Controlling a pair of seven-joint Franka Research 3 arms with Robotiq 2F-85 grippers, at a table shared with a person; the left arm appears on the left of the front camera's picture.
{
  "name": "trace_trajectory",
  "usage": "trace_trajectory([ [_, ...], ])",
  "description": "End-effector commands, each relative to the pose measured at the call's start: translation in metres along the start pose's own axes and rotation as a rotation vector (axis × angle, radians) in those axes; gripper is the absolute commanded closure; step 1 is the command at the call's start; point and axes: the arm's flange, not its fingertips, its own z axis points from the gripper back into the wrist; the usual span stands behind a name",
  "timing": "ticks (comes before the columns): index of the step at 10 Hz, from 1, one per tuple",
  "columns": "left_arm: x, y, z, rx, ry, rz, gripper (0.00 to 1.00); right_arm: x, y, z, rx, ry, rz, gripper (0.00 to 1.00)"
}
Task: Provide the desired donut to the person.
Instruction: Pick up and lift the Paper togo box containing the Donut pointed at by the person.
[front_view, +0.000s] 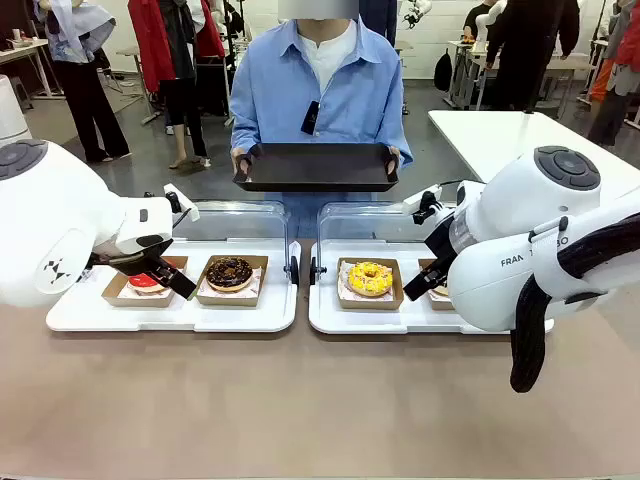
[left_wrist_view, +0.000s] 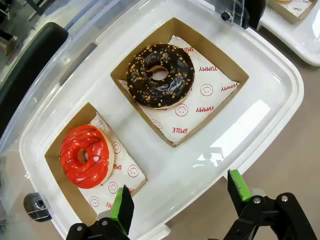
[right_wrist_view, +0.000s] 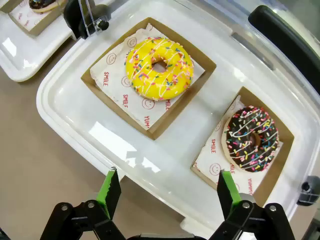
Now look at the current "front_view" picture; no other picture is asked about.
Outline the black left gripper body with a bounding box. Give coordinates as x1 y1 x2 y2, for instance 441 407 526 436
88 234 174 274

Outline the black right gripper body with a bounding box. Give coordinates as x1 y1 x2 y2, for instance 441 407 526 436
423 212 459 267

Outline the cardboard tray with pale donut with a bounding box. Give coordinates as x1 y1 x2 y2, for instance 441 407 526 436
417 258 458 312

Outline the black serving tray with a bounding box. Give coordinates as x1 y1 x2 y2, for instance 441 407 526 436
232 142 400 194

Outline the person's right forearm blue sleeve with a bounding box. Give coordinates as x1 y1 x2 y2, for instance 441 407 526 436
229 107 264 156

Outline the person's left forearm blue sleeve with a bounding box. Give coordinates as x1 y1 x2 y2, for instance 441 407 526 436
388 107 415 169

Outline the red glazed donut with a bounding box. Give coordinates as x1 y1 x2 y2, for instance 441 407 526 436
126 258 174 296

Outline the cardboard tray under red donut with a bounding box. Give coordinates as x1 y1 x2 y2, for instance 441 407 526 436
101 255 190 308

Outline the chocolate glazed donut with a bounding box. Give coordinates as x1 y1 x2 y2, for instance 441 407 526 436
205 255 255 293

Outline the cardboard tray under chocolate donut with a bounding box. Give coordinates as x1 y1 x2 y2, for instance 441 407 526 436
195 254 270 308

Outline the yellow sprinkled donut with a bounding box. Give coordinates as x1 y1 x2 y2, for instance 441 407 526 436
346 260 394 298

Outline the cardboard tray under yellow donut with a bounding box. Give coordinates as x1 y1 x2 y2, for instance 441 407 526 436
336 256 406 312

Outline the paper liner under chocolate donut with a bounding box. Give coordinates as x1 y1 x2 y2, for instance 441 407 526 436
198 263 265 300

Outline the paper liner under yellow donut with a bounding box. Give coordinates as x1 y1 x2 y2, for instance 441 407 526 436
338 258 397 302

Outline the person torso in blue shirt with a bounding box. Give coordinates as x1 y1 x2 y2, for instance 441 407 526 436
229 14 415 240

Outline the person's left hand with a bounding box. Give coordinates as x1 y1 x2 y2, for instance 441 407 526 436
382 146 402 177

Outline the person's right hand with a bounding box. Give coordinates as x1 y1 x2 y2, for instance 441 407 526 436
231 148 257 182

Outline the white display tray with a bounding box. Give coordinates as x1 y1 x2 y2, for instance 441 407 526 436
308 240 555 336
45 239 300 334

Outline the clear plastic lid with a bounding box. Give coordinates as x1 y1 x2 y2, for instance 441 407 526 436
316 199 461 282
172 199 292 281

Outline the white side table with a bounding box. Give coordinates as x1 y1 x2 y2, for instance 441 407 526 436
427 109 640 184

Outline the bystander in black leggings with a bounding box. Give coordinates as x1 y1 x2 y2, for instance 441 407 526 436
160 49 213 172

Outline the black backpack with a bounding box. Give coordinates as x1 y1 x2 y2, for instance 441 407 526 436
433 48 454 93

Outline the black clip-on device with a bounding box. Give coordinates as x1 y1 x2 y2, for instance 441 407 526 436
300 100 322 137

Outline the grey background work table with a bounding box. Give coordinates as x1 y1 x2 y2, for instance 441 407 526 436
446 38 599 112

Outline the white round appliance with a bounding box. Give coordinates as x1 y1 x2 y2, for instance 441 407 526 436
0 73 33 145

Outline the bystander in light blue shirt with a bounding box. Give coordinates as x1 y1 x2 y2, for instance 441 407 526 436
35 0 132 165

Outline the bystander in black clothes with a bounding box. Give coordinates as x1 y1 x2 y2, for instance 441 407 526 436
483 0 582 110

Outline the red hanging coat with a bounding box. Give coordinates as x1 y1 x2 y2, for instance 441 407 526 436
126 0 227 95

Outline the bystander in red jacket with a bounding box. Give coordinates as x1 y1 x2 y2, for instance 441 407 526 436
585 0 640 148

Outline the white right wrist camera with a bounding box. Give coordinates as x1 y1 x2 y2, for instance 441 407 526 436
401 184 444 224

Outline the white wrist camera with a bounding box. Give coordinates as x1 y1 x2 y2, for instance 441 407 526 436
401 184 444 224
163 183 201 224

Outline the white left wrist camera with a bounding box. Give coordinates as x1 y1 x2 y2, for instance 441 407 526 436
163 183 201 224

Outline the black sleeved cable bundle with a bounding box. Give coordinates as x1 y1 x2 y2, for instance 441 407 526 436
509 213 640 395

